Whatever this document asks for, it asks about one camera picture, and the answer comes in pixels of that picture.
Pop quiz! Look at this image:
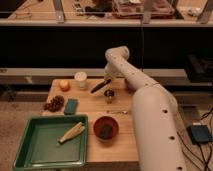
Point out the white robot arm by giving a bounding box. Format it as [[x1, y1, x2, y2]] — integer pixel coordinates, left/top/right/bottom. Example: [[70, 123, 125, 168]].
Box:
[[105, 46, 187, 171]]

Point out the small metal cup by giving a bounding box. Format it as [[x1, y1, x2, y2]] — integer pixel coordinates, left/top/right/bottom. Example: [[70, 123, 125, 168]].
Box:
[[104, 89, 115, 103]]

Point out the white paper cup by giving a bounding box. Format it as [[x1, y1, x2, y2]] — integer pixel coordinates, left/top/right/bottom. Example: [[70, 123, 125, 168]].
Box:
[[74, 72, 87, 88]]

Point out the wooden table board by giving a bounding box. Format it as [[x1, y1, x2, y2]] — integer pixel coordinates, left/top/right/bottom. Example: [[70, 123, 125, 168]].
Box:
[[47, 78, 138, 163]]

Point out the silver spoon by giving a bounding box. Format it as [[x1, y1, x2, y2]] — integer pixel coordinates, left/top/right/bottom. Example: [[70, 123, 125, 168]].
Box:
[[106, 110, 130, 115]]

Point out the orange fruit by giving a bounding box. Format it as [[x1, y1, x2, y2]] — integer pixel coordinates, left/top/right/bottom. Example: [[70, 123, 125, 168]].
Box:
[[59, 80, 70, 91]]

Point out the teal sponge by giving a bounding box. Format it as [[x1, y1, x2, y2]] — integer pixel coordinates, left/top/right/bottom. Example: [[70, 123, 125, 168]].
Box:
[[64, 99, 78, 115]]

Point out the brown bowl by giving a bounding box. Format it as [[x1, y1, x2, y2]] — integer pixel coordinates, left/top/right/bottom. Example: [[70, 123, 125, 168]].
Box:
[[93, 116, 119, 142]]

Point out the dark sponge in bowl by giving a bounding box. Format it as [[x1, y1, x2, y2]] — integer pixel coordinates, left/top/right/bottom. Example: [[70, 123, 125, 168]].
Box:
[[100, 124, 112, 140]]

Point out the corn cob in husk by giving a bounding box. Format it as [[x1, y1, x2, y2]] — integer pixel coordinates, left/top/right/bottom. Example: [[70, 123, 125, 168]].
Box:
[[58, 122, 85, 144]]

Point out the bunch of red grapes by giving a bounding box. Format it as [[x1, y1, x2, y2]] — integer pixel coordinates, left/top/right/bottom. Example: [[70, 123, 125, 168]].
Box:
[[43, 95, 64, 112]]

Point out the green plastic tray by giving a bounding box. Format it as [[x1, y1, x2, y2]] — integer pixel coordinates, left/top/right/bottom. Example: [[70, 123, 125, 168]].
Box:
[[13, 115, 88, 171]]

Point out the black foot pedal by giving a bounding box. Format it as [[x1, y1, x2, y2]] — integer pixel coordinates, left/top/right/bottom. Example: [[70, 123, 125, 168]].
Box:
[[187, 125, 212, 144]]

